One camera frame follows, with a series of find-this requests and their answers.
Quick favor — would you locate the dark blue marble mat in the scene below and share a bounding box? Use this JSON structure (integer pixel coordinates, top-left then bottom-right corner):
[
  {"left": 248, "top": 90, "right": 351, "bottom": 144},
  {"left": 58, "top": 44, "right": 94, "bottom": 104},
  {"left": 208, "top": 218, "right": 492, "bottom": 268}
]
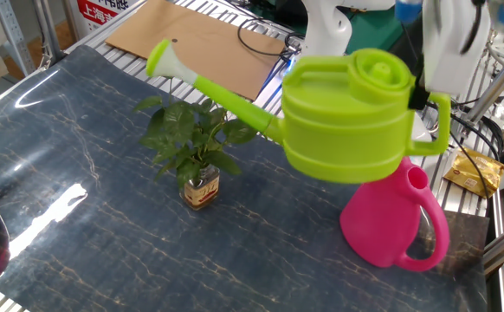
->
[{"left": 0, "top": 44, "right": 491, "bottom": 312}]

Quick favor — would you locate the thin black cable loop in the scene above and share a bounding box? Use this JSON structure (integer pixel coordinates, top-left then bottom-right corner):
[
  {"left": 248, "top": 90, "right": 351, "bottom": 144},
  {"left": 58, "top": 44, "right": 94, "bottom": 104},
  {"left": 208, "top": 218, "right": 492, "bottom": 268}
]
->
[{"left": 236, "top": 16, "right": 300, "bottom": 57}]

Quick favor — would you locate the red and white sign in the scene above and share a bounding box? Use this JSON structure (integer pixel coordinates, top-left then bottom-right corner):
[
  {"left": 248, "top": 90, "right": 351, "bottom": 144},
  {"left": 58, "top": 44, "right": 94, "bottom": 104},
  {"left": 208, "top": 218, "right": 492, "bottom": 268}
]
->
[{"left": 76, "top": 0, "right": 143, "bottom": 38}]

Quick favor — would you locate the glass bottle with label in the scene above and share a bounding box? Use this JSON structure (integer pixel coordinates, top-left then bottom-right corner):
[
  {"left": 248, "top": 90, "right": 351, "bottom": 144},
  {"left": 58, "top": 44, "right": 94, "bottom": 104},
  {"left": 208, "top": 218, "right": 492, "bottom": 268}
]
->
[{"left": 179, "top": 164, "right": 221, "bottom": 211}]

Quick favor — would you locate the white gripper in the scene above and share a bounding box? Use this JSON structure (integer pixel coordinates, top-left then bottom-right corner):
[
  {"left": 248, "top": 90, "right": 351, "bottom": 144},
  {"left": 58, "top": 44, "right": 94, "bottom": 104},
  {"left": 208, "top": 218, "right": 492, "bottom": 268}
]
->
[{"left": 407, "top": 0, "right": 492, "bottom": 112}]

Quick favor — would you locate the long thin black cable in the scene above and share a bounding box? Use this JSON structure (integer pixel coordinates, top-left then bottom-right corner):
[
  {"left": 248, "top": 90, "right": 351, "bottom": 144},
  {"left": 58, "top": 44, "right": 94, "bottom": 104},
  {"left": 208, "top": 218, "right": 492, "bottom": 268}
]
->
[{"left": 449, "top": 132, "right": 494, "bottom": 203}]

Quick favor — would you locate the green leafy plant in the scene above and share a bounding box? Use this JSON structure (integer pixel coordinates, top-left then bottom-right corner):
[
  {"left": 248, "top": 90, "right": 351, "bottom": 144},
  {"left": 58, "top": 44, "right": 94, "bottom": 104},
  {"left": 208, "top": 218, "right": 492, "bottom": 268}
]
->
[{"left": 132, "top": 66, "right": 260, "bottom": 190}]

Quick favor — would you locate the pink watering can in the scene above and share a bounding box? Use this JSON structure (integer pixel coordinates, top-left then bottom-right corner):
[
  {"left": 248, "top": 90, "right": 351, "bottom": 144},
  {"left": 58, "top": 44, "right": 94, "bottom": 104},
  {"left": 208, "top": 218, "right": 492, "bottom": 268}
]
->
[{"left": 339, "top": 156, "right": 451, "bottom": 273}]

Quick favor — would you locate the aluminium profile post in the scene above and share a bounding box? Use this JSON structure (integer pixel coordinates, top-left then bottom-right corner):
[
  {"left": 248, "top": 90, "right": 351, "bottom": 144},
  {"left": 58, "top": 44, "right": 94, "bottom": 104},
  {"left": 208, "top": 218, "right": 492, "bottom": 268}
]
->
[{"left": 466, "top": 38, "right": 504, "bottom": 125}]

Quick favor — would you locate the lime green watering can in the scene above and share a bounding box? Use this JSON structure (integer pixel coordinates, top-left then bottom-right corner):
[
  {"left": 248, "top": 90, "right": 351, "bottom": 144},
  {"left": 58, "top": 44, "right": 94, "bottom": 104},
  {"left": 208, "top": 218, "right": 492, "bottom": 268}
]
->
[{"left": 145, "top": 38, "right": 452, "bottom": 185}]

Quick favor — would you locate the gold snack packet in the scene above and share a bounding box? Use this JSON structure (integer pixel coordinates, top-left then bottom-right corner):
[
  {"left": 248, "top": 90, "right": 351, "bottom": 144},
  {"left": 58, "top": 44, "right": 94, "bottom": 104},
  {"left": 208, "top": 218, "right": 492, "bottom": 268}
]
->
[{"left": 443, "top": 146, "right": 504, "bottom": 199}]

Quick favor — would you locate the brown cardboard sheet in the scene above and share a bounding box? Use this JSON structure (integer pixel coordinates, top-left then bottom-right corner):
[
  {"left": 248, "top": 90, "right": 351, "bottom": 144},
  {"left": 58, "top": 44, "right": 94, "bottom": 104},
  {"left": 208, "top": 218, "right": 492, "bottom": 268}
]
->
[{"left": 104, "top": 0, "right": 288, "bottom": 101}]

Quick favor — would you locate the perforated metal shelf upright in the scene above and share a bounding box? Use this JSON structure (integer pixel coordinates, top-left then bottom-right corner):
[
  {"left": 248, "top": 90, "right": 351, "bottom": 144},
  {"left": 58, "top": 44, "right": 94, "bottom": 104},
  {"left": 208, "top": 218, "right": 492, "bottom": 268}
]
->
[{"left": 0, "top": 0, "right": 36, "bottom": 77}]

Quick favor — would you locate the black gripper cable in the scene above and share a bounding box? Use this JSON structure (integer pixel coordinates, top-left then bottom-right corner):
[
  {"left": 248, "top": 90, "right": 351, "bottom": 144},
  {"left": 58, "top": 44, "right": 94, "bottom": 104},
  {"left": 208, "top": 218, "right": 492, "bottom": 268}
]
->
[{"left": 459, "top": 0, "right": 483, "bottom": 55}]

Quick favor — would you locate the black cable bundle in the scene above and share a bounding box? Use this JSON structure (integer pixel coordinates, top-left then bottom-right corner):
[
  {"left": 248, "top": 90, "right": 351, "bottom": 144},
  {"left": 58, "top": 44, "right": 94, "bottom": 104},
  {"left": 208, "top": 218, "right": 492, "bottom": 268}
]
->
[{"left": 449, "top": 97, "right": 504, "bottom": 157}]

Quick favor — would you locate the grey metal pole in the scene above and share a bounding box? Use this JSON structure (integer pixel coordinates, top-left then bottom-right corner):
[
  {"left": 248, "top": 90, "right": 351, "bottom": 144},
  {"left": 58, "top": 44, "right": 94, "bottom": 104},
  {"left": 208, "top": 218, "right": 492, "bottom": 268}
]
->
[{"left": 33, "top": 0, "right": 67, "bottom": 64}]

